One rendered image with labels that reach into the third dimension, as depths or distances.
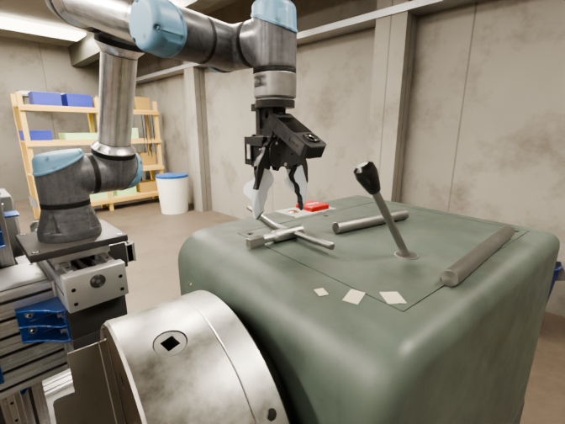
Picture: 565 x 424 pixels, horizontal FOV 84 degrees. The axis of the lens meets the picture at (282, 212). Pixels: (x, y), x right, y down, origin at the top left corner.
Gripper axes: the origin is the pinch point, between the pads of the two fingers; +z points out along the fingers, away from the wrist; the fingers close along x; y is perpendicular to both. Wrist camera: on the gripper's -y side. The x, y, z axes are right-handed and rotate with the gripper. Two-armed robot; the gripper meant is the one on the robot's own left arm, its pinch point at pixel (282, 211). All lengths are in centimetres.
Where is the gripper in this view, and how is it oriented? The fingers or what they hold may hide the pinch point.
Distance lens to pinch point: 59.3
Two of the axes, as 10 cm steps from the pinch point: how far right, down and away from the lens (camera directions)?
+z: 0.0, 9.7, 2.5
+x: -7.8, 1.6, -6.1
